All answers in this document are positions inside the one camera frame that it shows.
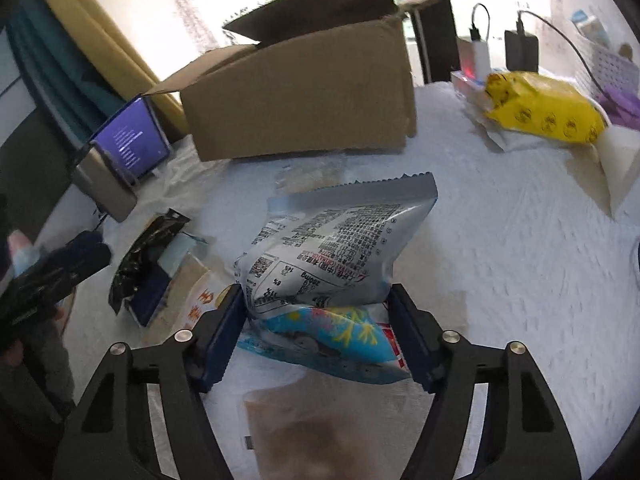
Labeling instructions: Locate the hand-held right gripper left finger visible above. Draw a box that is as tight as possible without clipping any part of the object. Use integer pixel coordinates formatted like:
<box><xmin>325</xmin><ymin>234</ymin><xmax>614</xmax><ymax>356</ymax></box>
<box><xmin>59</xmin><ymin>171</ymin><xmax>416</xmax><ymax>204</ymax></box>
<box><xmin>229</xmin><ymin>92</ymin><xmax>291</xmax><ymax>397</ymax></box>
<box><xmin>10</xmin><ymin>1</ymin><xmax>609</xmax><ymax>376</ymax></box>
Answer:
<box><xmin>52</xmin><ymin>284</ymin><xmax>248</xmax><ymax>480</ymax></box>

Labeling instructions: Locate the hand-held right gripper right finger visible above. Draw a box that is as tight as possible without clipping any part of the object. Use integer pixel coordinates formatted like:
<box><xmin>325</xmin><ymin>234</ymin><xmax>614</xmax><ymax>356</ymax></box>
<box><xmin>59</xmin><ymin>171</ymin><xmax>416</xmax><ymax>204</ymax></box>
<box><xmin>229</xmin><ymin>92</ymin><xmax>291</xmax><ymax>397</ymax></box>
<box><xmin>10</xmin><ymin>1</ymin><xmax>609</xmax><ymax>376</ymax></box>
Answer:
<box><xmin>387</xmin><ymin>284</ymin><xmax>583</xmax><ymax>480</ymax></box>

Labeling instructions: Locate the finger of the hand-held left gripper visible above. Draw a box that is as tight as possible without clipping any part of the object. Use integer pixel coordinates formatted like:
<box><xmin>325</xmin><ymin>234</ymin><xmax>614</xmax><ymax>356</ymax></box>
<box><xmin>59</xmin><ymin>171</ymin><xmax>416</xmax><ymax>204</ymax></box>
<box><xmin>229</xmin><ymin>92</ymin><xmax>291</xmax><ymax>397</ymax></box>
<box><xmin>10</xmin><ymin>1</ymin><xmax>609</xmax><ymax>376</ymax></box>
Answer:
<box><xmin>10</xmin><ymin>232</ymin><xmax>112</xmax><ymax>311</ymax></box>

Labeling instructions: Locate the black snack packet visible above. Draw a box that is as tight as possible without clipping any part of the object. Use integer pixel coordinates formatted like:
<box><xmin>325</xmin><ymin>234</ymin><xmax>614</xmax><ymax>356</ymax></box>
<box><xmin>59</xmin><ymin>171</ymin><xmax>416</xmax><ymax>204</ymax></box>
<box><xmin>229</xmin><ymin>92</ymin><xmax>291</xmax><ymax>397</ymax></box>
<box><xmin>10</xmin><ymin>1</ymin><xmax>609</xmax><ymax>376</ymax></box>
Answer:
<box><xmin>109</xmin><ymin>208</ymin><xmax>191</xmax><ymax>315</ymax></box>

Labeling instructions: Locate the dark blue snack box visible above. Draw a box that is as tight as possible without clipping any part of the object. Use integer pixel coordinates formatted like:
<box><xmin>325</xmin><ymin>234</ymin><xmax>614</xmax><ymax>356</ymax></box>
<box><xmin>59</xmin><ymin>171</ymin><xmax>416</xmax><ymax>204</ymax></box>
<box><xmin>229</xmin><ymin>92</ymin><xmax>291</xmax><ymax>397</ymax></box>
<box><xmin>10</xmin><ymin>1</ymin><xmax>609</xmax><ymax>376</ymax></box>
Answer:
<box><xmin>127</xmin><ymin>260</ymin><xmax>173</xmax><ymax>328</ymax></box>

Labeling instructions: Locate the blue snowflake snack packet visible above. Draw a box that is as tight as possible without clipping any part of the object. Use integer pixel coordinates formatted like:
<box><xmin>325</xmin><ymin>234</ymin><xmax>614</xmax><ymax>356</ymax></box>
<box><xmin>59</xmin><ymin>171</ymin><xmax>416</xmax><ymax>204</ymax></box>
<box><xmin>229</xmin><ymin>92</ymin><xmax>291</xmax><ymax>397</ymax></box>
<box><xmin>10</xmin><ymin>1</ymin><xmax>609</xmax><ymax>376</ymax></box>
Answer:
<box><xmin>236</xmin><ymin>305</ymin><xmax>417</xmax><ymax>386</ymax></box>

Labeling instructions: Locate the light blue cracker box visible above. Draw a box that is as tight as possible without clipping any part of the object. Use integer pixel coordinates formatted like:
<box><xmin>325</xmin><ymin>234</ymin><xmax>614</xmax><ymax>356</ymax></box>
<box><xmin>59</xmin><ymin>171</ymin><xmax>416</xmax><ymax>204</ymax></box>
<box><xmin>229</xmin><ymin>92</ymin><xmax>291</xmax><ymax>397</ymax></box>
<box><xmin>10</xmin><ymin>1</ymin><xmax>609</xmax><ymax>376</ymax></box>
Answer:
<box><xmin>160</xmin><ymin>232</ymin><xmax>208</xmax><ymax>281</ymax></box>

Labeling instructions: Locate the clear bag of biscuits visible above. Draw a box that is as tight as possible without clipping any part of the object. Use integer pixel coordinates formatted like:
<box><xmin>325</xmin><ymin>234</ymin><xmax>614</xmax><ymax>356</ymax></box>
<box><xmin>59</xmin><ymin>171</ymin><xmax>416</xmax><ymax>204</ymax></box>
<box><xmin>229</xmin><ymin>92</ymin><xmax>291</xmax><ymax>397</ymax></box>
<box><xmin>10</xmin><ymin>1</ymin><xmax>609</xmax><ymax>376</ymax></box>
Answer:
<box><xmin>244</xmin><ymin>375</ymin><xmax>432</xmax><ymax>480</ymax></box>

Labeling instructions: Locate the silver blue snack packet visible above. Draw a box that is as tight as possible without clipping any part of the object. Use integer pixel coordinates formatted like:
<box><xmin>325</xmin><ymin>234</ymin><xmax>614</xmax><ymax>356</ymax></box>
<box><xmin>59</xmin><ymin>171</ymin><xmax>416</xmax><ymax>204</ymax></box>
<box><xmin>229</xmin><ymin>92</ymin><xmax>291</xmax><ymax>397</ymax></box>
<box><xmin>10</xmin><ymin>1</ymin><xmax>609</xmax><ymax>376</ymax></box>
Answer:
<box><xmin>234</xmin><ymin>172</ymin><xmax>438</xmax><ymax>322</ymax></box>

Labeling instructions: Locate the brown cardboard box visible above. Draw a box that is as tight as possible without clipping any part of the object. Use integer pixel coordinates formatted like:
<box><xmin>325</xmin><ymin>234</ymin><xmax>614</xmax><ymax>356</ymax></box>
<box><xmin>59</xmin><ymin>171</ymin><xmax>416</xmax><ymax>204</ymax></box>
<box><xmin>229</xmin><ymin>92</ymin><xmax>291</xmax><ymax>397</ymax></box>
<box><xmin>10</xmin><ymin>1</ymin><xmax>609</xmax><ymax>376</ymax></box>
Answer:
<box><xmin>145</xmin><ymin>0</ymin><xmax>503</xmax><ymax>163</ymax></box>

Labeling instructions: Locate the tablet with purple screen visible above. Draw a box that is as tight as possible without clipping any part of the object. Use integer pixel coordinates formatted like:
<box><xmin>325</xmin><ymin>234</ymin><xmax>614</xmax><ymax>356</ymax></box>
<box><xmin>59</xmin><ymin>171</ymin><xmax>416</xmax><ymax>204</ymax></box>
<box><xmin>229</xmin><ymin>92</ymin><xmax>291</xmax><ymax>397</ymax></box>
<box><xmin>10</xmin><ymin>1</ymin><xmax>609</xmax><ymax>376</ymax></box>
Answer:
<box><xmin>90</xmin><ymin>95</ymin><xmax>173</xmax><ymax>181</ymax></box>

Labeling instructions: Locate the clear plastic bag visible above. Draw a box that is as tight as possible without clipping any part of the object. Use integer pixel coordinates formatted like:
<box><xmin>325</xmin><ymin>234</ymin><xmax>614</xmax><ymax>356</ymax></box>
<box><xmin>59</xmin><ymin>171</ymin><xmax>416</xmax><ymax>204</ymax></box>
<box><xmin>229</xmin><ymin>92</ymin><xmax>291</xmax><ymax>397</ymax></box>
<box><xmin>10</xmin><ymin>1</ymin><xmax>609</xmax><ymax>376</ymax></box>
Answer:
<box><xmin>274</xmin><ymin>157</ymin><xmax>351</xmax><ymax>196</ymax></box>

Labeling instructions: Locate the teal curtain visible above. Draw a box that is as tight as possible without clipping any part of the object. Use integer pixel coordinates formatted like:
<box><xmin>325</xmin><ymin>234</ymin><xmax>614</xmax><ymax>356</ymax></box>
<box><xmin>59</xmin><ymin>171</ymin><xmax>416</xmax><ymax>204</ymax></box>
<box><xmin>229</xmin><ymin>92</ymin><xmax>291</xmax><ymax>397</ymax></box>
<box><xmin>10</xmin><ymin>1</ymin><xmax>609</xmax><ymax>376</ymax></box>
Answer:
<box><xmin>5</xmin><ymin>0</ymin><xmax>126</xmax><ymax>146</ymax></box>

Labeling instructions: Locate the yellow curtain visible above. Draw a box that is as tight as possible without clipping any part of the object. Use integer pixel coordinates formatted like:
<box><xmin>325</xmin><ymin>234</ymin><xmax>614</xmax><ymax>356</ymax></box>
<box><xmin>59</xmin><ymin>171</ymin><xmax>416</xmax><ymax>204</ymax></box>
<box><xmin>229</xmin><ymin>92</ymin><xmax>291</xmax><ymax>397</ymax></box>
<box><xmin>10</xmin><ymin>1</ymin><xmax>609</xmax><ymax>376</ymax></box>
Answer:
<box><xmin>35</xmin><ymin>0</ymin><xmax>188</xmax><ymax>136</ymax></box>

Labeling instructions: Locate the white power strip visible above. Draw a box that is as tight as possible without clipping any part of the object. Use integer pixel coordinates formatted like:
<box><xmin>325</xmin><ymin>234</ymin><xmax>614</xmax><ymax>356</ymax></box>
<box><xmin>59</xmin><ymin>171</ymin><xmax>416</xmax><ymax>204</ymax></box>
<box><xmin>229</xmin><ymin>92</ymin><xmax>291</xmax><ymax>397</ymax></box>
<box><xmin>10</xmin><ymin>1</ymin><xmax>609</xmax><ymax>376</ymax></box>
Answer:
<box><xmin>450</xmin><ymin>67</ymin><xmax>493</xmax><ymax>108</ymax></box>

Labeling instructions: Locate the yellow plastic bag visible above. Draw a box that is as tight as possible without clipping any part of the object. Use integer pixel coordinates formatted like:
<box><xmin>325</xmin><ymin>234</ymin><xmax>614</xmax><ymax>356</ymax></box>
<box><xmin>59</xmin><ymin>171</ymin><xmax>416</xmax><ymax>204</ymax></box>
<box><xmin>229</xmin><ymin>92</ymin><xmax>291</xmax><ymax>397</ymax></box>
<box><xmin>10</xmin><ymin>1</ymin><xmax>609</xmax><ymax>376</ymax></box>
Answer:
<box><xmin>482</xmin><ymin>71</ymin><xmax>608</xmax><ymax>147</ymax></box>

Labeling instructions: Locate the white paper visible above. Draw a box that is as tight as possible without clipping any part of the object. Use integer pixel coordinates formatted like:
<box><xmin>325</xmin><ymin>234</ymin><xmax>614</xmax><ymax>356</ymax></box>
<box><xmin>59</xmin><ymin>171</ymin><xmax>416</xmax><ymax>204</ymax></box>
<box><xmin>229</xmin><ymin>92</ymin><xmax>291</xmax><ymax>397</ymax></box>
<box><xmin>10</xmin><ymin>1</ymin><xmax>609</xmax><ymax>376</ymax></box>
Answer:
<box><xmin>475</xmin><ymin>105</ymin><xmax>640</xmax><ymax>218</ymax></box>

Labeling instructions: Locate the white charger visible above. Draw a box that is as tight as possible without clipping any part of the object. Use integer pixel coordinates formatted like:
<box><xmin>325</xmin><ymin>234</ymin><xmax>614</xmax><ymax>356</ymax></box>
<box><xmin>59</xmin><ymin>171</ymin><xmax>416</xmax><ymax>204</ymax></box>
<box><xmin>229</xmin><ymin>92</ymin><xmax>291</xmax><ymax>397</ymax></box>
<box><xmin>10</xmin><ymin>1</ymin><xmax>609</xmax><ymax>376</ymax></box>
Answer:
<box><xmin>470</xmin><ymin>35</ymin><xmax>493</xmax><ymax>78</ymax></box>

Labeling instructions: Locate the black charger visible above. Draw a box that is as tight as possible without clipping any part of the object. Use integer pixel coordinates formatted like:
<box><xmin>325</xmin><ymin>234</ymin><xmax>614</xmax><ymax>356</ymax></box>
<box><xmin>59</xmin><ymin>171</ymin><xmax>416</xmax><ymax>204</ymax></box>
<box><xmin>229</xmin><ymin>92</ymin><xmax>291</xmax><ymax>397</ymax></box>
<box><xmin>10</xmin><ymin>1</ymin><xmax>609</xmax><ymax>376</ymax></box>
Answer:
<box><xmin>504</xmin><ymin>29</ymin><xmax>540</xmax><ymax>73</ymax></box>

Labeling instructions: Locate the purple cloth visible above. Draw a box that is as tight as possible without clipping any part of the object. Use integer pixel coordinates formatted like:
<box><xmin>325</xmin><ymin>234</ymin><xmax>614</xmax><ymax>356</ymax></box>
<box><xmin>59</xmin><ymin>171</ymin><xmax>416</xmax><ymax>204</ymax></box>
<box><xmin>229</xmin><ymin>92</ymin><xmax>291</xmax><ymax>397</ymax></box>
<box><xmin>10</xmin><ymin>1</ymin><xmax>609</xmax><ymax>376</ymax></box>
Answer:
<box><xmin>597</xmin><ymin>85</ymin><xmax>640</xmax><ymax>131</ymax></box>

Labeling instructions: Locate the white perforated basket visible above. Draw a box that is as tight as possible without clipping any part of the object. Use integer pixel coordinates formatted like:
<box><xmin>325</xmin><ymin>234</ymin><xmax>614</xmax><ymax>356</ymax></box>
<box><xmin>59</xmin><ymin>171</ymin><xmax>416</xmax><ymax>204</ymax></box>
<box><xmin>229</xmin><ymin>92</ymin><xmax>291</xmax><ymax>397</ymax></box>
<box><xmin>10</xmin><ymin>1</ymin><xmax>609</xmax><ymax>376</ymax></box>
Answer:
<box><xmin>570</xmin><ymin>10</ymin><xmax>640</xmax><ymax>106</ymax></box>

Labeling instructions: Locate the blue white packet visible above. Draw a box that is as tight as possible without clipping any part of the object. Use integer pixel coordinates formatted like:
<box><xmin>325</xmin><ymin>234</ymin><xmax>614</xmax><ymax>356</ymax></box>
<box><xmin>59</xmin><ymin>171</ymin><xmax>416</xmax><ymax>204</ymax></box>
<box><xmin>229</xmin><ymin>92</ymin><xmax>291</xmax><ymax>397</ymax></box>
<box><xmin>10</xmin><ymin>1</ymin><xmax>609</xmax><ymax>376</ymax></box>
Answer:
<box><xmin>572</xmin><ymin>10</ymin><xmax>610</xmax><ymax>45</ymax></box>

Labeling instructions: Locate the black window frame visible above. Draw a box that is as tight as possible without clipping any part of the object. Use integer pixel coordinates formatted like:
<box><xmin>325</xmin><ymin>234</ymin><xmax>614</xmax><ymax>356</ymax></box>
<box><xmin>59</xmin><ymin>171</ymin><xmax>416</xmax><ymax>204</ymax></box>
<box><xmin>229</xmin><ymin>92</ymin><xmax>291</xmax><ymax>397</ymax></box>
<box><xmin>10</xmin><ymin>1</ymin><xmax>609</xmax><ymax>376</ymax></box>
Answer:
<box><xmin>395</xmin><ymin>0</ymin><xmax>461</xmax><ymax>83</ymax></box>

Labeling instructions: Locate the black charging cable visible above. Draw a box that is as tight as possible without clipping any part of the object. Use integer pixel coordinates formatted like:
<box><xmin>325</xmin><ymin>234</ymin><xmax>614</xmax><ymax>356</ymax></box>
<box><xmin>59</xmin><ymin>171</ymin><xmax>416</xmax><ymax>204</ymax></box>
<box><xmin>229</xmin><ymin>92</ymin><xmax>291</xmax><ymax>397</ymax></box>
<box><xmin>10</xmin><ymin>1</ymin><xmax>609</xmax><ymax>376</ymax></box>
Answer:
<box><xmin>469</xmin><ymin>2</ymin><xmax>492</xmax><ymax>41</ymax></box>

